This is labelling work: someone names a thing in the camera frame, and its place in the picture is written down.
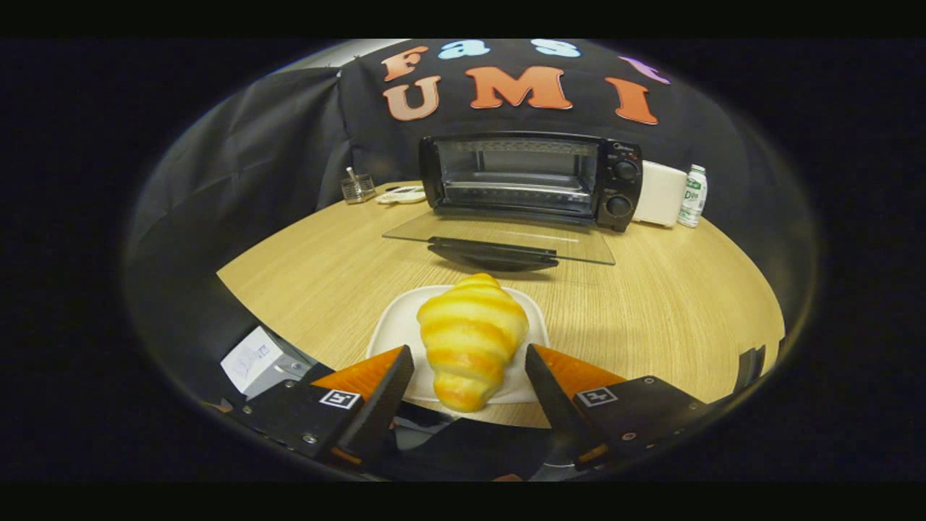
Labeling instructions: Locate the small glass holder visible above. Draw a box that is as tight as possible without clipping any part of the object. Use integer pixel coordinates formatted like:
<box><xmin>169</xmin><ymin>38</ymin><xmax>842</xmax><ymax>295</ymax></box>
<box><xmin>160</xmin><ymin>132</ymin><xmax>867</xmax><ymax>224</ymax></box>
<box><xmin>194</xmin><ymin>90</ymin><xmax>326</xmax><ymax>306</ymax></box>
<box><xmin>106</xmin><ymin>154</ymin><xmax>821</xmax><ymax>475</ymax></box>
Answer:
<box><xmin>339</xmin><ymin>167</ymin><xmax>378</xmax><ymax>206</ymax></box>

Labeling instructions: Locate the white rectangular container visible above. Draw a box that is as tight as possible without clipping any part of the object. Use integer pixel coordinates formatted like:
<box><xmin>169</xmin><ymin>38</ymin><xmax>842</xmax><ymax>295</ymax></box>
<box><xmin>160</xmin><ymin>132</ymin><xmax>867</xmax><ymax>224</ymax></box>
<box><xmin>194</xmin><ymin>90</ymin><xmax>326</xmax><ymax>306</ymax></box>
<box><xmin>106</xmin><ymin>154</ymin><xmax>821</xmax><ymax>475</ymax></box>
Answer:
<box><xmin>633</xmin><ymin>161</ymin><xmax>688</xmax><ymax>227</ymax></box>

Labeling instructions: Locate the white cardboard box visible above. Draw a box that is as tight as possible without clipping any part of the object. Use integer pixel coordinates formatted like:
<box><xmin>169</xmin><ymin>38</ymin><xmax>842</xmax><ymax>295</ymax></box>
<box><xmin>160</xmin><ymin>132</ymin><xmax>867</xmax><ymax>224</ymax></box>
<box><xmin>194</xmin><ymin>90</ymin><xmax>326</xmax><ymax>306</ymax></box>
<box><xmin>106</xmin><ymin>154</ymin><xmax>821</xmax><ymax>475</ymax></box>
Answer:
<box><xmin>220</xmin><ymin>326</ymin><xmax>292</xmax><ymax>399</ymax></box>

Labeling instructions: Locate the white bottle green label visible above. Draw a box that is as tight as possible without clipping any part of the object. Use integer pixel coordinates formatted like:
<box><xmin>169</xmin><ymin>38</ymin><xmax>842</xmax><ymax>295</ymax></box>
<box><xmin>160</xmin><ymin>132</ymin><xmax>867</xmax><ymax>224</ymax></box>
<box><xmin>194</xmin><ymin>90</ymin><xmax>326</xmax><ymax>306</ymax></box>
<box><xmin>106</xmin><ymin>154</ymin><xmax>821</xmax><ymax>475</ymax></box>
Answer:
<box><xmin>677</xmin><ymin>164</ymin><xmax>709</xmax><ymax>229</ymax></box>

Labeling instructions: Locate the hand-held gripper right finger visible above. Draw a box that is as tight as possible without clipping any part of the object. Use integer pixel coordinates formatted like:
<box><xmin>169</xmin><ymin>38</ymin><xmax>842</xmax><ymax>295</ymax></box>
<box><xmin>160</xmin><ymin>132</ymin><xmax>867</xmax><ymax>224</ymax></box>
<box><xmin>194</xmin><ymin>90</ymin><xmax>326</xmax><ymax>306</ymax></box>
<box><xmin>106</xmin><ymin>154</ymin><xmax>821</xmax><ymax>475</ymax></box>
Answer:
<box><xmin>524</xmin><ymin>344</ymin><xmax>715</xmax><ymax>470</ymax></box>

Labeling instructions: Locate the small white flat object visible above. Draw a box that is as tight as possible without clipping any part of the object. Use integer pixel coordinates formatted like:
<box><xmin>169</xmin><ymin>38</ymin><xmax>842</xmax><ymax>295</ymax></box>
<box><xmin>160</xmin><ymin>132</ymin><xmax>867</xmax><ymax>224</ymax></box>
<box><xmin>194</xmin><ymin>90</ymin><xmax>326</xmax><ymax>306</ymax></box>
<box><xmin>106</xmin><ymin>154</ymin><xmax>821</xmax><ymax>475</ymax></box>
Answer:
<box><xmin>375</xmin><ymin>185</ymin><xmax>427</xmax><ymax>206</ymax></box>

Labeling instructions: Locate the white plate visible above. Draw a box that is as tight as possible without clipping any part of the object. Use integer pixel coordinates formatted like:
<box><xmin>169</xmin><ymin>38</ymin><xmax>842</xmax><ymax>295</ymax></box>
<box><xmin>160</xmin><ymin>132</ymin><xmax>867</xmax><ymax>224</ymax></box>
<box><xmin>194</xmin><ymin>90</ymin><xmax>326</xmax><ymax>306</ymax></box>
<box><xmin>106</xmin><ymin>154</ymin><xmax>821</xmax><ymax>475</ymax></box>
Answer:
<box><xmin>366</xmin><ymin>285</ymin><xmax>551</xmax><ymax>404</ymax></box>

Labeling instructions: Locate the black toaster oven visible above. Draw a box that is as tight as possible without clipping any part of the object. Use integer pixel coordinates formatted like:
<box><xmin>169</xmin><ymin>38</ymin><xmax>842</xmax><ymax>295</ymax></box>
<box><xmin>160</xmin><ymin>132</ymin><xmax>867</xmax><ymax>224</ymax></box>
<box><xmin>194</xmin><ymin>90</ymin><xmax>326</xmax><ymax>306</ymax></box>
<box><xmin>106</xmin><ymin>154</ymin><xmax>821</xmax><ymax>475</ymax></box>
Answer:
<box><xmin>382</xmin><ymin>131</ymin><xmax>645</xmax><ymax>273</ymax></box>

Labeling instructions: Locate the black backdrop cloth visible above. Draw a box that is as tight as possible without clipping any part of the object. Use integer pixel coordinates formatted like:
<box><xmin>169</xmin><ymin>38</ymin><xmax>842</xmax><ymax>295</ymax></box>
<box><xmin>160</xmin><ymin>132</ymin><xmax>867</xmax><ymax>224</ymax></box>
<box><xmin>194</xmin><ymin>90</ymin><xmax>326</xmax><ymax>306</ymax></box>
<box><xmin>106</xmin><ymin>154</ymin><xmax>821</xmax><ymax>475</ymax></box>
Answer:
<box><xmin>123</xmin><ymin>38</ymin><xmax>820</xmax><ymax>406</ymax></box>

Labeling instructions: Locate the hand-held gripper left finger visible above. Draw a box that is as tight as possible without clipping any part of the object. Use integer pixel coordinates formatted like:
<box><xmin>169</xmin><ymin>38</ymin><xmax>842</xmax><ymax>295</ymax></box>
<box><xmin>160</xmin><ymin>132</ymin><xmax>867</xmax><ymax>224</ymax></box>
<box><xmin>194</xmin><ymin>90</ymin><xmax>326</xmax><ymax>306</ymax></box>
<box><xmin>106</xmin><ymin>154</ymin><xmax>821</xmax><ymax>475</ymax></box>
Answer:
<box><xmin>231</xmin><ymin>344</ymin><xmax>415</xmax><ymax>472</ymax></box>

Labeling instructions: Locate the yellow croissant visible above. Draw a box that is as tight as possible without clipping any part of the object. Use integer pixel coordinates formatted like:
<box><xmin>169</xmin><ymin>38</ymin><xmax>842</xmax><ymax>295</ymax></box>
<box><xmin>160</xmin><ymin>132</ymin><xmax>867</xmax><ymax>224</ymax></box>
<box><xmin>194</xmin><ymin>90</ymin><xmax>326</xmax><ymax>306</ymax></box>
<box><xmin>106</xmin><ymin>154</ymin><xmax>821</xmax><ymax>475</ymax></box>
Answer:
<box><xmin>416</xmin><ymin>273</ymin><xmax>530</xmax><ymax>413</ymax></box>

